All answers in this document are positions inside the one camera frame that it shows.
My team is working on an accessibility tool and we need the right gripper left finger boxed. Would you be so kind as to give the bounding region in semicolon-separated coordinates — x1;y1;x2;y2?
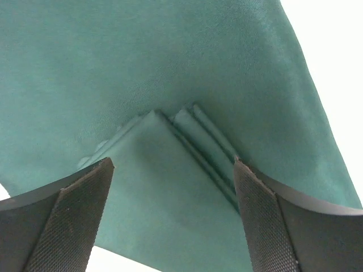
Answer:
1;158;114;271

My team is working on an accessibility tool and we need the dark green cloth napkin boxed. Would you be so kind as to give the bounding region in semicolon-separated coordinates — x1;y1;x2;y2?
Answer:
1;1;361;271

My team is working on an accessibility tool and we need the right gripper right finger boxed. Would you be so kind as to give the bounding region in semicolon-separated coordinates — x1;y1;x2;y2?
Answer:
233;159;362;271

